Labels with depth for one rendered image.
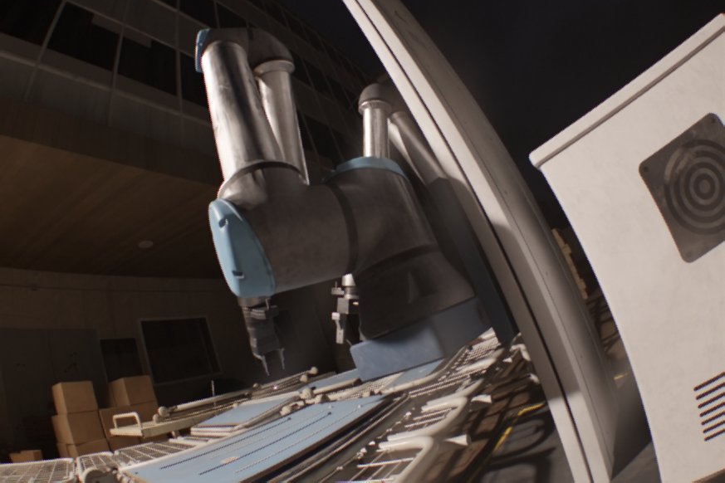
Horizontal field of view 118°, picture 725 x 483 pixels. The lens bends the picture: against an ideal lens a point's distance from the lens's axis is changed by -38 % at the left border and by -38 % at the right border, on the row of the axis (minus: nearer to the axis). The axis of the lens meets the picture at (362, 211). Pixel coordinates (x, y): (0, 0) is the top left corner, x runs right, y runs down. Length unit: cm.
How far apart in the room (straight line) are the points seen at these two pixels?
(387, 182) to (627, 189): 34
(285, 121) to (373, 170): 38
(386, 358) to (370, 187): 25
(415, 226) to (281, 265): 21
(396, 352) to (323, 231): 19
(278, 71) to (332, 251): 57
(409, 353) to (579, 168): 31
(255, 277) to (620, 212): 45
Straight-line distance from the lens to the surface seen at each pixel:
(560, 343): 57
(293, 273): 48
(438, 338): 45
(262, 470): 69
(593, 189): 43
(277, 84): 92
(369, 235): 51
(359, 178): 55
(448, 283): 50
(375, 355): 51
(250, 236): 45
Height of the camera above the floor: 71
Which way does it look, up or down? 21 degrees up
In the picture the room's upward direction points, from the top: 22 degrees counter-clockwise
